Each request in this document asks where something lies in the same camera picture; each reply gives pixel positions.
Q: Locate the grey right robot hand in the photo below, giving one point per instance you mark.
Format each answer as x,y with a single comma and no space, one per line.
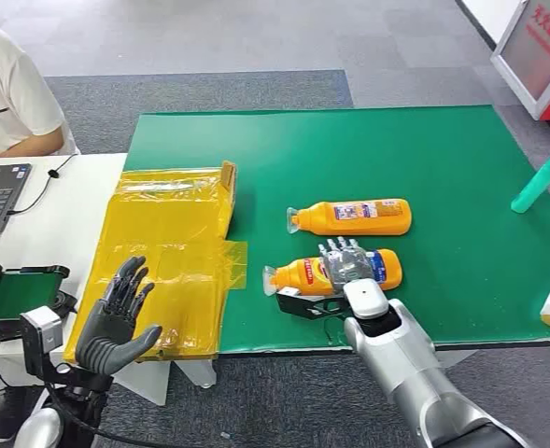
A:
347,266

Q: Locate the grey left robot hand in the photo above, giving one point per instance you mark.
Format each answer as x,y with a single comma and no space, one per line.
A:
106,334

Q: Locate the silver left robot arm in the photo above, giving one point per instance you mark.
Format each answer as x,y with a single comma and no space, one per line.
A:
39,430

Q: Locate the orange bottle with label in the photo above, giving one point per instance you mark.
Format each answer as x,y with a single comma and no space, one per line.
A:
349,219

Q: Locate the teal plastic bottle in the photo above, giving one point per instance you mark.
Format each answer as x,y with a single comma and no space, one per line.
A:
536,185

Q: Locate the white table foot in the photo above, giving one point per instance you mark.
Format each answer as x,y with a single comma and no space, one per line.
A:
162,380

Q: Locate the small green belt conveyor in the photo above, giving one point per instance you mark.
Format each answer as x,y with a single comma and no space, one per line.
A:
22,294

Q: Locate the yellow taped cardboard box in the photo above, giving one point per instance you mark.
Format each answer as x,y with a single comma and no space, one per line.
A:
162,222

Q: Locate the person's black shoe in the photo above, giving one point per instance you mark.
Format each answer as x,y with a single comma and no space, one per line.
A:
6,414

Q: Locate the green table mat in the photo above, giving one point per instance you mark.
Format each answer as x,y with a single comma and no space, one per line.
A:
442,154

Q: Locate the person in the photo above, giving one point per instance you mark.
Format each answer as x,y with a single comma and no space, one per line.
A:
8,93

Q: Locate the white red sign board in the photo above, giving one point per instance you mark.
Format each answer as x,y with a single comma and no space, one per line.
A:
536,56

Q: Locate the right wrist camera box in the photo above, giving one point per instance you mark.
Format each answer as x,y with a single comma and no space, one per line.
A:
307,306

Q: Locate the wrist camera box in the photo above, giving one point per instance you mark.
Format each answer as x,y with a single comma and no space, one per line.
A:
41,331
307,306

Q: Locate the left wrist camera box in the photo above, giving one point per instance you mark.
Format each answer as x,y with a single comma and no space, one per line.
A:
41,331

